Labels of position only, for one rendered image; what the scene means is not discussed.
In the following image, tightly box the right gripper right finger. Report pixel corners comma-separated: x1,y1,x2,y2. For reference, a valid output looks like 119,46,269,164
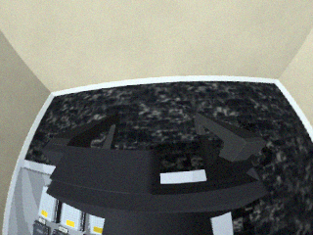
194,112,266,180

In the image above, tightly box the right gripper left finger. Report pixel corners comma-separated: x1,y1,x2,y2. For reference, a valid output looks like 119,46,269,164
49,113,120,149

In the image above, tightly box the grey perforated work table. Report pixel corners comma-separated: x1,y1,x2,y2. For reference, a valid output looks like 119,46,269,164
8,167,93,235

